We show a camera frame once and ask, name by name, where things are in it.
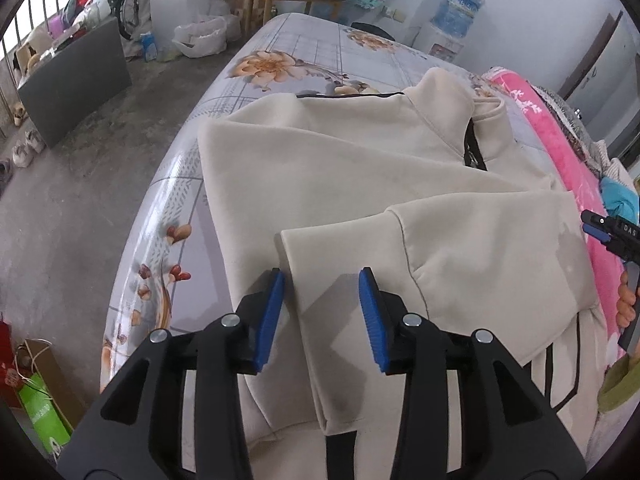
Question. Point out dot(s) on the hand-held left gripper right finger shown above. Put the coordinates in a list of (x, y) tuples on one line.
[(372, 320)]

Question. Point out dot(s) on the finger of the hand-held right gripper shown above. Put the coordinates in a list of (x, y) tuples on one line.
[(597, 232), (592, 217)]

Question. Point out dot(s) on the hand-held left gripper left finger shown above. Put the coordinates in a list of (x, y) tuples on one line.
[(267, 320)]

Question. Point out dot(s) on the beige zip jacket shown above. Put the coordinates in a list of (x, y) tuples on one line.
[(375, 170)]

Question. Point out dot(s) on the person's right forearm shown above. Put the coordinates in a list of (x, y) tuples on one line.
[(620, 385)]

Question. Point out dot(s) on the person's right hand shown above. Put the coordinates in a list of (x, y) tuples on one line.
[(626, 305)]

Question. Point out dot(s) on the blue patterned blanket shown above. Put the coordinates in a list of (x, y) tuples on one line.
[(620, 200)]

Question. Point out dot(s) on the grey floral quilt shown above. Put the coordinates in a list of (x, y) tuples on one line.
[(580, 125)]

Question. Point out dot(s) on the pink flower blanket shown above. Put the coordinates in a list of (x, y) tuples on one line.
[(560, 130)]

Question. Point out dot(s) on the grey door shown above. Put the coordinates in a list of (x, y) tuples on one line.
[(610, 80)]

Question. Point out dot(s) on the brown paper bag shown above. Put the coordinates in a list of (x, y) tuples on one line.
[(55, 365)]

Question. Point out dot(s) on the green paper bag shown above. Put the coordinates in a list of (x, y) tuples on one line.
[(45, 415)]

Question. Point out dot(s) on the red bag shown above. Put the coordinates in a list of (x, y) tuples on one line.
[(10, 360)]

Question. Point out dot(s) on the floral vinyl tablecloth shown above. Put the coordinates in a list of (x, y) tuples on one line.
[(310, 60)]

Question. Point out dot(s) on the black round stool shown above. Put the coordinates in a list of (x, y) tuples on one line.
[(372, 31)]

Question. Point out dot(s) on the white plastic bag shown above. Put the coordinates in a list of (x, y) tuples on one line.
[(200, 37)]

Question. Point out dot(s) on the white shoe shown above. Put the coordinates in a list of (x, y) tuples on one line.
[(34, 139), (21, 156)]

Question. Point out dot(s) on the blue packet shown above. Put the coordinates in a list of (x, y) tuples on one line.
[(149, 47)]

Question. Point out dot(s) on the grey shoe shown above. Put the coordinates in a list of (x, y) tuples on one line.
[(3, 172)]

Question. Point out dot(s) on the grey cabinet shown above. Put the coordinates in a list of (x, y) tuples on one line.
[(75, 85)]

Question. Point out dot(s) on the beige floor slippers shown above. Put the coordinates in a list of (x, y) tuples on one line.
[(18, 112)]

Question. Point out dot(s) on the bicycle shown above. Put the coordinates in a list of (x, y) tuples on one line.
[(125, 0)]

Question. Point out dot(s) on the pile of bags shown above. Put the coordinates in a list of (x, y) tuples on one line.
[(87, 2)]

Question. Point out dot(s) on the metal railing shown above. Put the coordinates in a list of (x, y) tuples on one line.
[(30, 15)]

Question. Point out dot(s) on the wall socket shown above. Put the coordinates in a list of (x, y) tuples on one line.
[(394, 13)]

